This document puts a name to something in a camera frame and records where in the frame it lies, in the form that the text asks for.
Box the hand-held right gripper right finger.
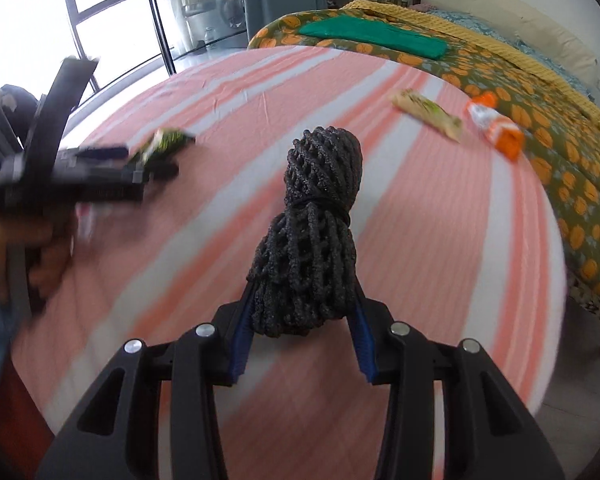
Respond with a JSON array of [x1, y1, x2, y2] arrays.
[[346, 282, 566, 480]]

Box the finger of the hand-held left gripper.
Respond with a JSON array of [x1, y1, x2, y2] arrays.
[[64, 144, 131, 162], [129, 160, 180, 184]]

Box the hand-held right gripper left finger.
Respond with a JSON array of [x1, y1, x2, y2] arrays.
[[35, 280, 256, 480]]

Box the green yellow snack wrapper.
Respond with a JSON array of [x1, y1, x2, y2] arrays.
[[137, 129, 197, 163]]

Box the black foam net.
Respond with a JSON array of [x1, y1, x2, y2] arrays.
[[247, 126, 364, 338]]

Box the person's left hand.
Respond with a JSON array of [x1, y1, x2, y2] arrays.
[[0, 206, 79, 302]]

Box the dark cloth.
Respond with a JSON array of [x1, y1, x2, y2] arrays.
[[0, 50, 40, 196]]

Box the washing machine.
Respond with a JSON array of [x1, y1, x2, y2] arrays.
[[182, 0, 248, 43]]

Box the beige snack wrapper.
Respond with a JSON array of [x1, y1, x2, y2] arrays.
[[391, 88, 465, 142]]

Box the orange white packet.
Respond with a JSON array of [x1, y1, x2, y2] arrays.
[[465, 91, 524, 162]]

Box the green cloth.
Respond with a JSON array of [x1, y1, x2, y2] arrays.
[[298, 16, 449, 59]]

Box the pumpkin print blanket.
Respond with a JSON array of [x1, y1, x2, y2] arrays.
[[247, 7, 600, 301]]

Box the yellow blanket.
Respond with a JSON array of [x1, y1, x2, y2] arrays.
[[340, 0, 600, 141]]

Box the blue patterned sheet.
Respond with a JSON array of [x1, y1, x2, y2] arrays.
[[427, 7, 593, 96]]

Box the cream pillow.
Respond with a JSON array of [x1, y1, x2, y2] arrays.
[[422, 0, 600, 78]]

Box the black window frame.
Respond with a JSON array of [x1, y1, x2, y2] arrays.
[[60, 0, 176, 91]]

